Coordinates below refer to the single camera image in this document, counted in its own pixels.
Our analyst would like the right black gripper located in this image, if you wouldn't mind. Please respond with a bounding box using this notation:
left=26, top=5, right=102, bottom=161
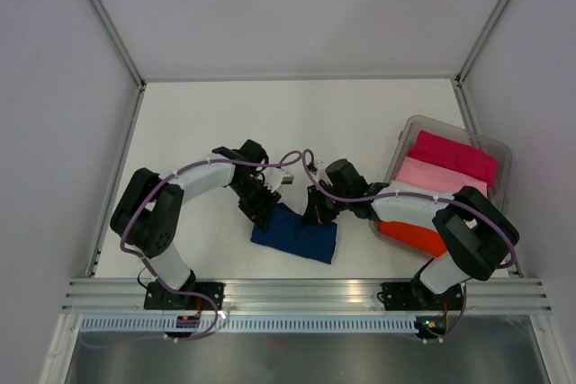
left=301, top=181, right=351, bottom=224

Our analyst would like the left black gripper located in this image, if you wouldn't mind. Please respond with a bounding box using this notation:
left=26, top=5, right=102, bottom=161
left=229, top=176, right=281, bottom=232

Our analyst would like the blue t-shirt with print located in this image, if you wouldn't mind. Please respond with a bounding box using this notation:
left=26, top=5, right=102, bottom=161
left=250, top=203, right=338, bottom=264

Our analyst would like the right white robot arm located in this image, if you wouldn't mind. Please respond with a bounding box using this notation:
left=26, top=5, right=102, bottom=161
left=302, top=152, right=519, bottom=308

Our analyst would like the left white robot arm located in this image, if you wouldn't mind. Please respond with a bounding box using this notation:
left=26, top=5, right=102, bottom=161
left=110, top=139, right=293, bottom=308

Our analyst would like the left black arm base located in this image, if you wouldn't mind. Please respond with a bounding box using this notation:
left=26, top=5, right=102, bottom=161
left=143, top=281, right=225, bottom=311

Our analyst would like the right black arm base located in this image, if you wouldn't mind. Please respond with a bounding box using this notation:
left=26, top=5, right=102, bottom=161
left=377, top=281, right=464, bottom=312

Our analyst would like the white folded t-shirt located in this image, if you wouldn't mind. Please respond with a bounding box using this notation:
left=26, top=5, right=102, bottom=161
left=390, top=180, right=454, bottom=198

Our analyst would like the light pink folded t-shirt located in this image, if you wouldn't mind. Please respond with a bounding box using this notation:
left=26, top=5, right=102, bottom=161
left=394, top=157, right=488, bottom=196

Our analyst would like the orange folded t-shirt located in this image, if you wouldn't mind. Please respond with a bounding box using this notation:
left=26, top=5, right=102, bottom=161
left=376, top=221, right=447, bottom=257

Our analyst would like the clear plastic storage bin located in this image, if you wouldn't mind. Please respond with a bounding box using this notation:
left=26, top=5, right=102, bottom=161
left=369, top=115, right=512, bottom=258

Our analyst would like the magenta folded t-shirt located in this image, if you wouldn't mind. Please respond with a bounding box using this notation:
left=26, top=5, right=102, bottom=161
left=408, top=130, right=499, bottom=186

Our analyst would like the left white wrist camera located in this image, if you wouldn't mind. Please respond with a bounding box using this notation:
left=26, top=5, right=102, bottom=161
left=265, top=168, right=294, bottom=192

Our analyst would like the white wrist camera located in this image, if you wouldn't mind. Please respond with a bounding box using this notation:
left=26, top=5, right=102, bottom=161
left=308, top=160, right=326, bottom=177
left=265, top=168, right=294, bottom=192

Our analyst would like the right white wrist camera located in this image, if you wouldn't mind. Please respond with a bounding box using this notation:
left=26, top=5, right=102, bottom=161
left=308, top=160, right=326, bottom=177

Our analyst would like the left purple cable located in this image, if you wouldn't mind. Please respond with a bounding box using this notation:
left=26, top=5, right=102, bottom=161
left=80, top=149, right=303, bottom=349

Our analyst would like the purple cable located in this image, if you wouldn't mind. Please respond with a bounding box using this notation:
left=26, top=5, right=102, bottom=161
left=80, top=149, right=303, bottom=349
left=301, top=147, right=519, bottom=344

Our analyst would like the white slotted cable duct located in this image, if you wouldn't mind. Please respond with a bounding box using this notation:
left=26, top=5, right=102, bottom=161
left=80, top=315, right=418, bottom=334

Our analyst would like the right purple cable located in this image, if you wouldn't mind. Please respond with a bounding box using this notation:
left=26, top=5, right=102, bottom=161
left=301, top=147, right=519, bottom=344

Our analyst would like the aluminium front rail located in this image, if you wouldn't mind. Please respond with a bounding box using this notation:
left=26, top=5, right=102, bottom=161
left=61, top=278, right=552, bottom=315

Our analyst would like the left aluminium frame post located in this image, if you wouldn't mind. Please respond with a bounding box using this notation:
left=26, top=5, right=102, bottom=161
left=86, top=0, right=146, bottom=90

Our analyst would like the aluminium frame post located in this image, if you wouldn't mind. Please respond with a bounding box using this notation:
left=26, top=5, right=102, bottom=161
left=454, top=0, right=512, bottom=86
left=86, top=0, right=146, bottom=90

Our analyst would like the right aluminium frame post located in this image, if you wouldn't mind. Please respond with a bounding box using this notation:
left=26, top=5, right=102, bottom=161
left=454, top=0, right=512, bottom=86

